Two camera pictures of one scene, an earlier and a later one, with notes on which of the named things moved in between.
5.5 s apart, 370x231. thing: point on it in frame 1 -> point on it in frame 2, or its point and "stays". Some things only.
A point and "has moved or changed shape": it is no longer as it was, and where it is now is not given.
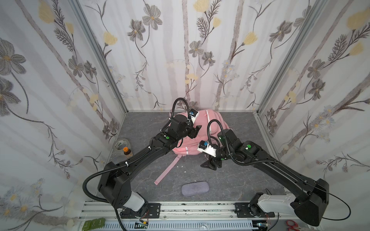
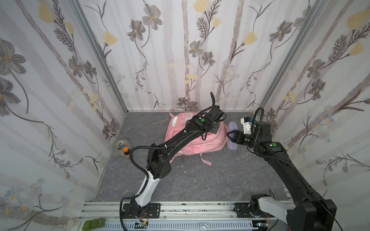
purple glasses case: x=195 y=187 -> x=232 y=126
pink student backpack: x=187 y=146 has moved or changed shape
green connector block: x=96 y=223 stays
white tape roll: x=119 y=144 stays
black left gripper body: x=195 y=131 -> x=214 y=126
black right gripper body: x=214 y=159 -> x=239 y=137
